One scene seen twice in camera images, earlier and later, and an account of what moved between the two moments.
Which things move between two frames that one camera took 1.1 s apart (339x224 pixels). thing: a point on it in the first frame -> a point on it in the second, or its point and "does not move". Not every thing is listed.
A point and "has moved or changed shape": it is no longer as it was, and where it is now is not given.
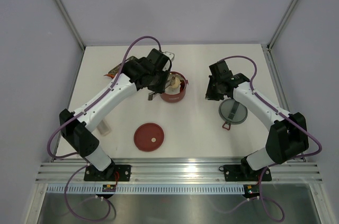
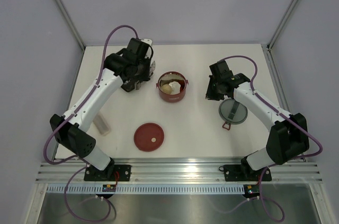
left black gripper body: x=158 y=83 -> x=147 y=57
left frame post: x=62 y=8 does not move
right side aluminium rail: x=277 y=83 does not move
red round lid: x=149 y=137 does not move
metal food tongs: x=170 y=82 has moved or changed shape
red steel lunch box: x=174 y=95 does not move
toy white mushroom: x=176 y=82 -> x=166 y=88
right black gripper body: x=213 y=91 does not move
